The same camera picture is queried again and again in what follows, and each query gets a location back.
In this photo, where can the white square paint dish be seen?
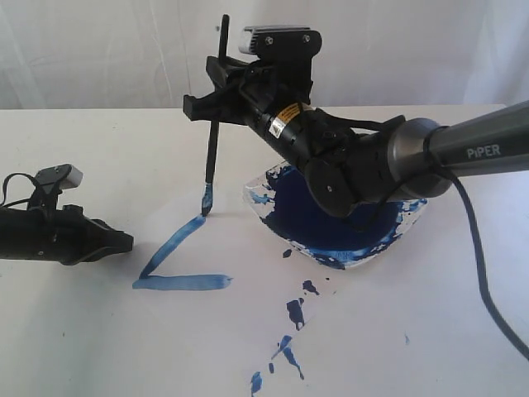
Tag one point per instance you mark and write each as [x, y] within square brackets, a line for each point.
[281, 200]

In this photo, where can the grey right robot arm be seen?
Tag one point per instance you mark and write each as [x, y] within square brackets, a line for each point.
[346, 162]

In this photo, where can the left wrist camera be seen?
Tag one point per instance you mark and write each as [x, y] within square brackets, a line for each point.
[65, 176]

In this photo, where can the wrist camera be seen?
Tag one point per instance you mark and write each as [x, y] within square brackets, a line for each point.
[290, 49]
[65, 176]

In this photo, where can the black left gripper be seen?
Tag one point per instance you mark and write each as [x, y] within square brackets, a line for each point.
[67, 237]

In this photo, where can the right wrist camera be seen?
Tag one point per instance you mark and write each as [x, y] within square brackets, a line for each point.
[290, 49]

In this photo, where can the white backdrop cloth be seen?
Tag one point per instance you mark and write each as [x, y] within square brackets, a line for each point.
[149, 54]

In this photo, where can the white paper sheet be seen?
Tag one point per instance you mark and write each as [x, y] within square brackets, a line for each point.
[221, 307]

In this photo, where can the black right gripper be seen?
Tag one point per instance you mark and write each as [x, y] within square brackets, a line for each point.
[278, 109]

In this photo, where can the black paintbrush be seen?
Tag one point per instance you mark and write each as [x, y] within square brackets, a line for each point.
[207, 200]

